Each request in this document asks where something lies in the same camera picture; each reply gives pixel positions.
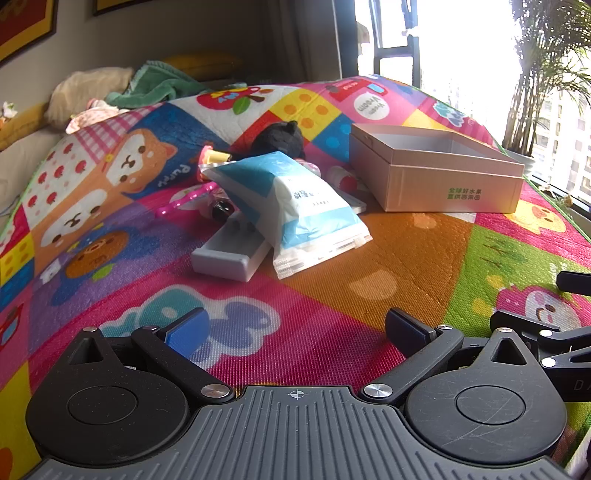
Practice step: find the framed wall picture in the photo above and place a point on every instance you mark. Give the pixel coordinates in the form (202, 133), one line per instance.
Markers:
(23, 23)
(120, 5)

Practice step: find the white plant pot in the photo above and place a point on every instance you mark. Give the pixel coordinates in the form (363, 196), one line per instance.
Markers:
(521, 161)

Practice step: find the plush toys on bed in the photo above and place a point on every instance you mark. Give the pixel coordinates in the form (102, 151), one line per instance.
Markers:
(18, 127)

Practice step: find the pink white cloth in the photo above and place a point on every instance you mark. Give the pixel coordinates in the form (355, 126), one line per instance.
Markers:
(92, 113)

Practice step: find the black item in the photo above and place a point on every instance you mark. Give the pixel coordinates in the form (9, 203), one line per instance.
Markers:
(221, 210)

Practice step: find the black window frame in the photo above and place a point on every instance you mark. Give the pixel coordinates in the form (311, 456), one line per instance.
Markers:
(392, 53)

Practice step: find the yellow pink toy cupcake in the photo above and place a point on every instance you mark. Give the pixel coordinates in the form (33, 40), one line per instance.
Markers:
(217, 157)

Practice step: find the yellow pillow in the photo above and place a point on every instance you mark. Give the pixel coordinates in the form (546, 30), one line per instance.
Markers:
(203, 64)

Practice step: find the cream fluffy pillow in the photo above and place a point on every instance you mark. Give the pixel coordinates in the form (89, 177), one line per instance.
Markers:
(83, 90)

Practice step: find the dark curtain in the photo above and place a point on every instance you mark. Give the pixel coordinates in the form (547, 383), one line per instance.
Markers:
(314, 37)

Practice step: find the pink plastic basket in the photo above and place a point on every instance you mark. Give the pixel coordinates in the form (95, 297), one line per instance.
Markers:
(184, 198)

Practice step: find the grey plastic case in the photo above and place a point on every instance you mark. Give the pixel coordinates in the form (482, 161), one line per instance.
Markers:
(221, 261)

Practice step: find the small potted plant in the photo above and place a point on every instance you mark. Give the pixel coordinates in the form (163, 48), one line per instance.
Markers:
(561, 196)

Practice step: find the beige cushion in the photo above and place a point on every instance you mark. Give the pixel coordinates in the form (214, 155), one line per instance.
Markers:
(23, 161)

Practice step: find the white pink toy cupcake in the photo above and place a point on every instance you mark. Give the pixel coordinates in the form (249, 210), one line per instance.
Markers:
(344, 177)

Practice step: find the green towel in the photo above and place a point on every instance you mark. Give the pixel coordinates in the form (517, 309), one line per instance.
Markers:
(157, 85)

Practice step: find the black plush toy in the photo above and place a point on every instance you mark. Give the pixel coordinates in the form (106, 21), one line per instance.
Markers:
(277, 138)

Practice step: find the pink cardboard box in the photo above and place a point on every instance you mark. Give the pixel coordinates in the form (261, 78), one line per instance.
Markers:
(438, 189)

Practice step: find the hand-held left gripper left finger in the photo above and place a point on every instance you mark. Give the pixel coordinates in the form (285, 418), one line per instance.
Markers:
(187, 334)

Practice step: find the white green plush toy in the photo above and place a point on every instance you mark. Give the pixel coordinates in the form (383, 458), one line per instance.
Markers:
(7, 110)

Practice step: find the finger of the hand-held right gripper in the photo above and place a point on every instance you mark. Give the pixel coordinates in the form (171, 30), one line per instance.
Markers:
(521, 325)
(575, 282)

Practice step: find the blue white tissue packet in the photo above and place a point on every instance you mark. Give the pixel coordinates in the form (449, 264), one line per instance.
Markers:
(286, 207)

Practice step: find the colourful printed play mat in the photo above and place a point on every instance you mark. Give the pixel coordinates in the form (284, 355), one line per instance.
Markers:
(415, 258)

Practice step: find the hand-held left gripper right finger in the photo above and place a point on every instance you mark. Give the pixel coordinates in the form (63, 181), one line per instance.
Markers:
(406, 330)

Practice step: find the palm plant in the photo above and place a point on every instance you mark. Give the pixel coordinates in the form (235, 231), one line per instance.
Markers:
(540, 69)

